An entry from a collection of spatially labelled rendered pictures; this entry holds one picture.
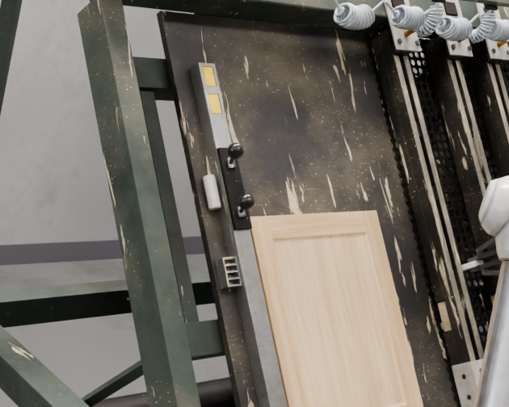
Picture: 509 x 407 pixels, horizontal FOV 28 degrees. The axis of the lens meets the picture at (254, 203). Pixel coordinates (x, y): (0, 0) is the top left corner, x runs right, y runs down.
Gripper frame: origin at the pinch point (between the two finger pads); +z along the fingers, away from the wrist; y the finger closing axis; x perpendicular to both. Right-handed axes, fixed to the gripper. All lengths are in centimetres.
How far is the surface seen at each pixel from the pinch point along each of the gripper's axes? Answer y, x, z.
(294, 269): 5, 57, 7
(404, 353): -19.6, 26.3, 6.6
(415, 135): 38.1, 7.3, 1.2
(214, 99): 48, 72, 4
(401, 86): 53, 8, 1
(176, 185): 120, -137, 315
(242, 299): -1, 75, 6
